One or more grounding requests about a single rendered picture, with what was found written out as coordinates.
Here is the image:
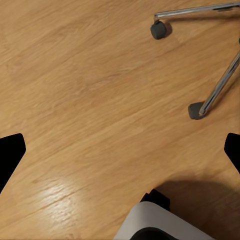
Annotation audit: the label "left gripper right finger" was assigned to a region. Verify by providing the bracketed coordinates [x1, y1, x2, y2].
[224, 133, 240, 173]

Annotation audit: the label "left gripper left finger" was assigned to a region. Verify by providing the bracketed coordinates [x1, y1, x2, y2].
[0, 133, 26, 192]

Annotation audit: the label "swivel chair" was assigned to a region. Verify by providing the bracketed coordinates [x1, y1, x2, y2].
[150, 1, 240, 120]

